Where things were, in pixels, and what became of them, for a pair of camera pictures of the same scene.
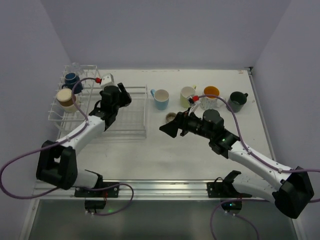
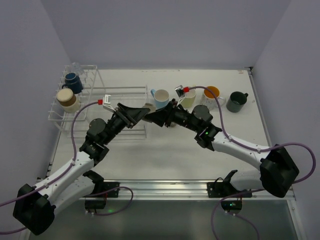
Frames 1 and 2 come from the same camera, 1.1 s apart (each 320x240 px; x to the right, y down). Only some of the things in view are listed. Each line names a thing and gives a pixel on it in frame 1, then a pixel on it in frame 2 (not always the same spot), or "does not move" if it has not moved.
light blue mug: (161, 97) does not move
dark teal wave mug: (236, 101) does not move
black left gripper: (123, 94) to (126, 117)
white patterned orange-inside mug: (210, 100) does not move
